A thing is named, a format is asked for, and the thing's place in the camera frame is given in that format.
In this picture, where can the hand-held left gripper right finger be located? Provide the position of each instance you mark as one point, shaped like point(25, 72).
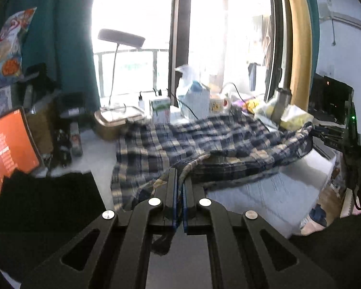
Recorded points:
point(185, 210)

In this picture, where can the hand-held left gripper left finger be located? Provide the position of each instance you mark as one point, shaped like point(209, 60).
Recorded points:
point(175, 204)

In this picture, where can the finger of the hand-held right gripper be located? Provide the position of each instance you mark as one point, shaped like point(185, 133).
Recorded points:
point(331, 131)
point(334, 144)

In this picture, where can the blue plaid shirt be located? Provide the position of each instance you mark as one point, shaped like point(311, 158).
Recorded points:
point(198, 144)

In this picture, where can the black computer case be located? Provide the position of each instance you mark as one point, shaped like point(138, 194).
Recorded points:
point(328, 99)

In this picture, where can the yellow tissue pack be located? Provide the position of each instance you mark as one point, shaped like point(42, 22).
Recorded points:
point(297, 116)

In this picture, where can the white foam pad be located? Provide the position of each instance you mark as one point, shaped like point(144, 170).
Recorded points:
point(273, 195)

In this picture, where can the green white milk carton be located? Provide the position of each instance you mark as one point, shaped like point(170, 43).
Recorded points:
point(160, 111)

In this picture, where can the yellow curtain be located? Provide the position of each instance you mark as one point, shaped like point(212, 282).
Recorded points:
point(299, 36)

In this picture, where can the wooden tray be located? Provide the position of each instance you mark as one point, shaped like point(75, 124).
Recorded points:
point(114, 123)

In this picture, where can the hanging laundry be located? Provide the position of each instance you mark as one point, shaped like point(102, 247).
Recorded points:
point(258, 51)

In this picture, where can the white charger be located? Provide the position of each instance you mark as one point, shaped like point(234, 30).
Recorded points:
point(141, 102)

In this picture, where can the white printed mug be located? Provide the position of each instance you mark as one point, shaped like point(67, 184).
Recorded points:
point(218, 105)

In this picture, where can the black cloth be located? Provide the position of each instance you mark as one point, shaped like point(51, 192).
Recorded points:
point(42, 210)

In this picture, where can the balcony railing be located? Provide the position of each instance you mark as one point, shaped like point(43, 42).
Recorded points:
point(129, 66)

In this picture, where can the brown cardboard box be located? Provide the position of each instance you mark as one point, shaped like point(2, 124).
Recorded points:
point(43, 126)

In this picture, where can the orange screen monitor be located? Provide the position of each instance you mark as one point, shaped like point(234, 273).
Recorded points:
point(9, 153)

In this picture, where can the black desk lamp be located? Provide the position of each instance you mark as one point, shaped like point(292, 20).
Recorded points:
point(121, 37)

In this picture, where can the teal curtain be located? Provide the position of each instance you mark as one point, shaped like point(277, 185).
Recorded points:
point(63, 36)

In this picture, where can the snack bag on curtain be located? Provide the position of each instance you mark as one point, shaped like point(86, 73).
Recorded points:
point(10, 51)

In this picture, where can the grey metal post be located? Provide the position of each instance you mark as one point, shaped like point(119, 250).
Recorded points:
point(279, 105)

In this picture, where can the dark window frame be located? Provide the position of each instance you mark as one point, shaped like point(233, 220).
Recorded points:
point(179, 36)

